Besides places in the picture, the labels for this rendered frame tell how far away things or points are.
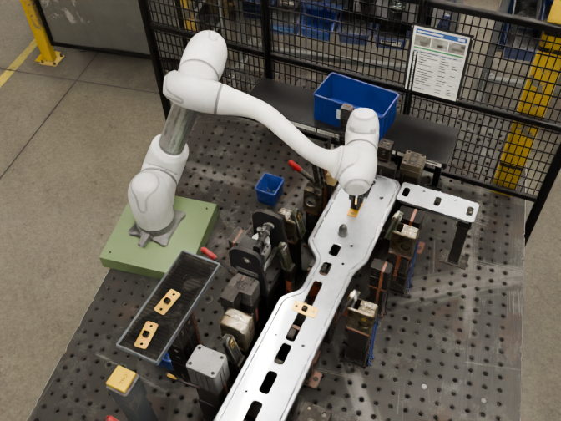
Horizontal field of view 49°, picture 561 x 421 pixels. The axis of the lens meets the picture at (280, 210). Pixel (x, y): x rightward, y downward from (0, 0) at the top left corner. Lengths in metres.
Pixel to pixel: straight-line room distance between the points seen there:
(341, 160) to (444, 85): 0.77
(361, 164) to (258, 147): 1.17
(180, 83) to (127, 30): 2.58
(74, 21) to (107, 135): 0.90
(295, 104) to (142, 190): 0.76
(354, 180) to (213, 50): 0.64
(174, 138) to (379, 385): 1.16
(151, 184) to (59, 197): 1.63
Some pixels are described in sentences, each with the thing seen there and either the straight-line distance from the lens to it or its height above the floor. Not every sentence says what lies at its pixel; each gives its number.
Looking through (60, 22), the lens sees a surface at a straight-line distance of 4.76.
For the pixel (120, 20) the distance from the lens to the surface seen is 4.47.
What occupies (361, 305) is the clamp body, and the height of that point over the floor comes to 1.04.
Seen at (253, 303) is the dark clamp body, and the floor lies 1.02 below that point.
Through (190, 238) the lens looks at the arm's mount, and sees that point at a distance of 2.51.
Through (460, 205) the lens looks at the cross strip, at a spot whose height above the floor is 1.00.
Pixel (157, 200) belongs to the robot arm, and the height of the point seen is 0.99.
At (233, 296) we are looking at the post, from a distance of 1.92.
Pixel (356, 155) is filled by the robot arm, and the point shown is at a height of 1.43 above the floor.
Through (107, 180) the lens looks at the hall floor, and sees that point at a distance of 3.93.
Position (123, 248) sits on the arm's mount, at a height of 0.77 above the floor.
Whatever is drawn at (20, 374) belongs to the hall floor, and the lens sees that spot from 3.30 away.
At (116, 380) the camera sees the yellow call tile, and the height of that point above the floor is 1.16.
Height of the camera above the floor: 2.71
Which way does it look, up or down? 50 degrees down
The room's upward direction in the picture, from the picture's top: 3 degrees counter-clockwise
